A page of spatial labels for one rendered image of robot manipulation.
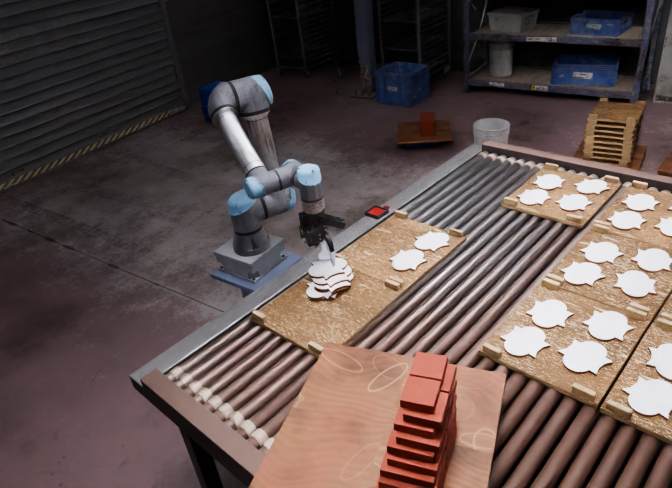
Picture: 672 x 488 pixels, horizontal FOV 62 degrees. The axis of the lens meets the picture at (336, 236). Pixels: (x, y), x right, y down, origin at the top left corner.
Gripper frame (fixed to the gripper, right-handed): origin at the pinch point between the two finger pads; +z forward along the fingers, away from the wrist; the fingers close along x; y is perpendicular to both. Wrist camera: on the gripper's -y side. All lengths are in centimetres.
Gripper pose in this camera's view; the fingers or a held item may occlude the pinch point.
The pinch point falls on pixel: (326, 256)
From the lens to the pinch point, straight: 200.4
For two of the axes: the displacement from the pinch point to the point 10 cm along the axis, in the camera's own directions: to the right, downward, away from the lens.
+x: 4.5, 4.3, -7.8
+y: -8.9, 3.2, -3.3
